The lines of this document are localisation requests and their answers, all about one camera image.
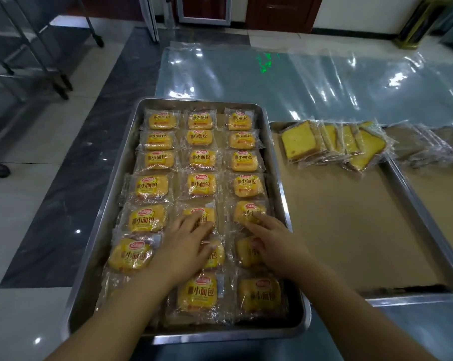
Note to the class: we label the steel tray with bread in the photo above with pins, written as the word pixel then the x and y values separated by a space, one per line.
pixel 98 236

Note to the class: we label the row of cake slice packets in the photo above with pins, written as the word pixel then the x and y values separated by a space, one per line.
pixel 300 140

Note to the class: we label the clear plastic table sheet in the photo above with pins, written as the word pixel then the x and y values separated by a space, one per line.
pixel 230 75

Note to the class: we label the person's right forearm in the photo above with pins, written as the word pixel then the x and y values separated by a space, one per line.
pixel 347 319

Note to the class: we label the person's left thumb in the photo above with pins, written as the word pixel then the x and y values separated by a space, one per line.
pixel 210 248

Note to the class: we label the rows of small bread packets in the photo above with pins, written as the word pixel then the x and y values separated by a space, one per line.
pixel 202 157

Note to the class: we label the metal rack on wheels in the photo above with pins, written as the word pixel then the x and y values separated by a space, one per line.
pixel 42 41

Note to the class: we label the person's left forearm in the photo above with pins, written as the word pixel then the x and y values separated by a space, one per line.
pixel 117 319

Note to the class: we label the steel tray with cake slices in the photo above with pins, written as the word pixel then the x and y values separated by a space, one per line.
pixel 418 221

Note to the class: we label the dark brown wooden door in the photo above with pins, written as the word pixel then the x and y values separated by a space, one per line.
pixel 279 13

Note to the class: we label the person's left hand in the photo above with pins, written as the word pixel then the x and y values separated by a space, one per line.
pixel 181 251

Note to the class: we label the gold metal stand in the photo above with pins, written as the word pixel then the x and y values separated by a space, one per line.
pixel 418 26

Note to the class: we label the brown paper tray liner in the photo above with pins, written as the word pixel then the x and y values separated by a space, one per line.
pixel 443 199
pixel 347 221

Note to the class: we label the metal framed glass door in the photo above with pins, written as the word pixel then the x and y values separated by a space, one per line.
pixel 204 9

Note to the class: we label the person's right hand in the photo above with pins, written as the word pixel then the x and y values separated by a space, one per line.
pixel 283 251

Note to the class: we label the person's right thumb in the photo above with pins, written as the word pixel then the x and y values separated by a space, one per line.
pixel 257 247

